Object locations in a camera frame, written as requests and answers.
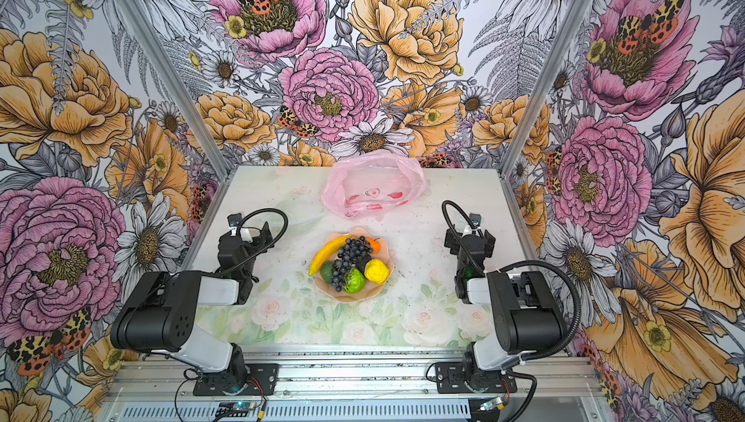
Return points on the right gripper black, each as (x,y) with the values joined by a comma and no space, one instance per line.
(453,239)

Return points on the green circuit board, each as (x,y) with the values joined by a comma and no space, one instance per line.
(489,405)
(241,410)

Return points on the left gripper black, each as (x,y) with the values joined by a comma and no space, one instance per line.
(259,240)

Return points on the pink plastic bag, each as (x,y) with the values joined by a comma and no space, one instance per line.
(372,185)

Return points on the yellow lemon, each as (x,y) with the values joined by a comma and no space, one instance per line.
(376,271)

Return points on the aluminium front rail frame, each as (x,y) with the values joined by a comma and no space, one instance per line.
(359,383)

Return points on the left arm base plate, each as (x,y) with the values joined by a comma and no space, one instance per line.
(253,380)

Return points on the right aluminium corner post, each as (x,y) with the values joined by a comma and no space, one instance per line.
(577,10)

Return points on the pink scalloped bowl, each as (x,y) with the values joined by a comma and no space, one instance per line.
(370,290)

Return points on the smooth green lime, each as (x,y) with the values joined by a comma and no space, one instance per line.
(327,272)

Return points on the dark grape bunch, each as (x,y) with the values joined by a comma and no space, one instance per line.
(354,254)

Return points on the aluminium corner post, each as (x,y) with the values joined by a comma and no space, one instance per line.
(577,10)
(134,13)

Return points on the yellow banana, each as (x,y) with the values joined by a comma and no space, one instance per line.
(325,253)

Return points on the green circuit board left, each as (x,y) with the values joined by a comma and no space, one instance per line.
(241,410)

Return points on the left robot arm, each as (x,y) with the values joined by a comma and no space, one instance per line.
(159,316)

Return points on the left aluminium corner post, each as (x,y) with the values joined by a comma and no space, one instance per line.
(134,13)

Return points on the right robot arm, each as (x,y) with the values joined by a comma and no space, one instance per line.
(527,323)

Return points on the bright green bumpy fruit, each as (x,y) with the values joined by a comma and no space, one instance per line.
(355,281)

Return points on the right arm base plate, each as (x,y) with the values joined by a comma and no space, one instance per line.
(461,378)

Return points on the green circuit board right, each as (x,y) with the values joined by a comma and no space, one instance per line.
(489,405)

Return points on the small orange fruit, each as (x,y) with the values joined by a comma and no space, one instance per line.
(373,246)

